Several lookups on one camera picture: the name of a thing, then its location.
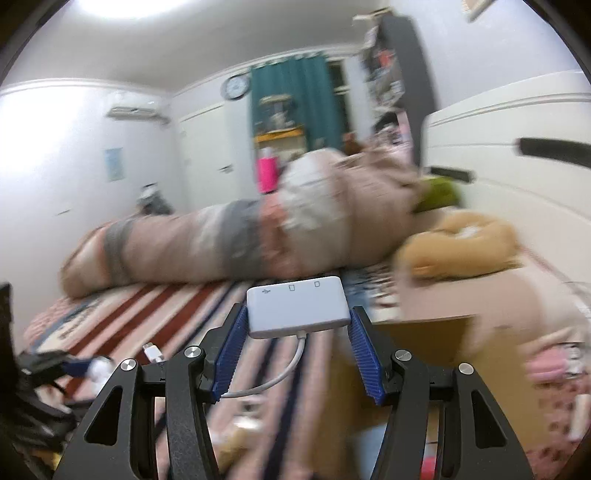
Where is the dark tall bookshelf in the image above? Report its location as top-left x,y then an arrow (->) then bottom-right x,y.
354,8 -> 438,166

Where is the white door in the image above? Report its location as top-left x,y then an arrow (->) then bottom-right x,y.
179,104 -> 245,210

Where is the white cream stick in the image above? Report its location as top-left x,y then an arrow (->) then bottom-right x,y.
568,394 -> 590,442

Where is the round wall clock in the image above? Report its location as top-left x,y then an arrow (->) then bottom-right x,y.
221,74 -> 250,101

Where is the pink spray bottle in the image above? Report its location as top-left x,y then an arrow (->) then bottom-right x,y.
256,147 -> 280,195

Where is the yellow shelf with figurine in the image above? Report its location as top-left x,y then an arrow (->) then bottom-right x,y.
254,94 -> 307,164

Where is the teal curtain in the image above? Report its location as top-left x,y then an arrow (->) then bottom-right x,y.
249,54 -> 345,150

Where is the tan plush toy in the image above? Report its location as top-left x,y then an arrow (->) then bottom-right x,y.
394,210 -> 520,280

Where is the pink polka dot cloth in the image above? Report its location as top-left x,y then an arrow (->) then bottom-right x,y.
526,373 -> 590,479

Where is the white bed headboard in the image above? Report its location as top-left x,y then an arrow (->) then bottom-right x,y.
422,71 -> 590,282

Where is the white air conditioner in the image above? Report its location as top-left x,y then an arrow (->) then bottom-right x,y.
106,106 -> 170,124

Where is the striped fleece blanket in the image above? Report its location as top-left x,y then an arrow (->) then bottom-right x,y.
23,263 -> 399,479

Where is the white usb adapter hub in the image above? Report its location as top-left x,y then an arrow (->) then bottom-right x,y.
141,275 -> 352,400

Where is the rolled pink grey quilt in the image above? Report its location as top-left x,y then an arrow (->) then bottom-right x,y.
60,147 -> 425,298

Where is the brown cardboard box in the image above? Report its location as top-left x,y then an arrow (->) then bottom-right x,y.
313,313 -> 528,480

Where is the pink pouch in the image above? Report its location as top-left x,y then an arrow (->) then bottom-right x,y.
525,342 -> 586,384

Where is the pink ribbed pillow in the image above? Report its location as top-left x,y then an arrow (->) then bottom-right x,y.
394,263 -> 588,354

